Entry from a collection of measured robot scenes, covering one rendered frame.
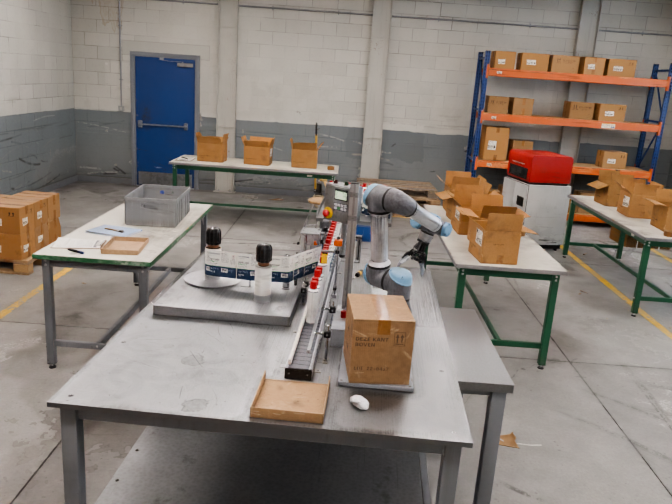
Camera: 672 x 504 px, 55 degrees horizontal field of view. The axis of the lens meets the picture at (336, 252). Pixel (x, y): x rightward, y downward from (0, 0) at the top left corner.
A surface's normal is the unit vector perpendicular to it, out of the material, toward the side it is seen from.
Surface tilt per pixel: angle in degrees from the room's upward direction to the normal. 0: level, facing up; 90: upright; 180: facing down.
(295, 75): 90
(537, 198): 90
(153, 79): 90
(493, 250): 90
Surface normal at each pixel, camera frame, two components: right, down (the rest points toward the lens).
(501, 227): 0.07, 0.43
